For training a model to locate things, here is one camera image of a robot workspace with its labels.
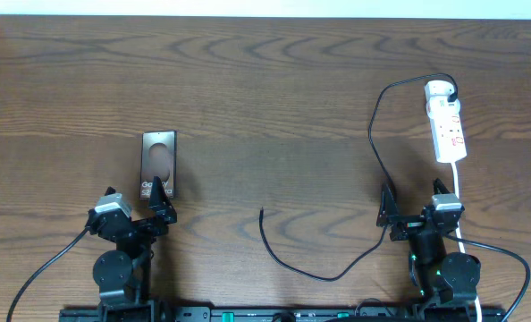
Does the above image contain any black USB charging cable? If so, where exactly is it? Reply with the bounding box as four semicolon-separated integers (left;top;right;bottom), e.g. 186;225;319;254
258;72;459;283

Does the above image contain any bronze Galaxy smartphone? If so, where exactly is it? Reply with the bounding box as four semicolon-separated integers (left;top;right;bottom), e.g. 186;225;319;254
139;131;176;199

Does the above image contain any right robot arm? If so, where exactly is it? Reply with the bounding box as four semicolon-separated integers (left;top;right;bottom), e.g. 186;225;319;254
376;179;481;321

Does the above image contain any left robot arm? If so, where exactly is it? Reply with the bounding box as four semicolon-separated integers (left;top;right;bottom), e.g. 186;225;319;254
85;176;177;321

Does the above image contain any white charger adapter plug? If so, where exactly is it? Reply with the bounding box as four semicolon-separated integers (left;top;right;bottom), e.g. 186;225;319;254
425;80;454;100

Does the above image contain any white power strip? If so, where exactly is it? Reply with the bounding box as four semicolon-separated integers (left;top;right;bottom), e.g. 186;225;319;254
426;96;467;164

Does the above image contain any white power strip cord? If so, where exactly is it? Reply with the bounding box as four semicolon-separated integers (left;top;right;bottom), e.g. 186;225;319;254
451;161;484;322

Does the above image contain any right camera black cable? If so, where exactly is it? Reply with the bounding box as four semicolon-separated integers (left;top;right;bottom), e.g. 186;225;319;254
443;233;531;322

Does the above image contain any camera black cable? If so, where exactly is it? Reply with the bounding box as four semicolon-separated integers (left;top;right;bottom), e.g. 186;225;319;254
5;226;91;322
443;233;531;322

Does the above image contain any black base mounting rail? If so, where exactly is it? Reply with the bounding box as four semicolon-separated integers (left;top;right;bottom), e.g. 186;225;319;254
59;304;507;322

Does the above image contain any left camera black cable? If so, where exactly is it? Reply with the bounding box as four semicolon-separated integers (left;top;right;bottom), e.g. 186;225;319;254
5;226;91;322

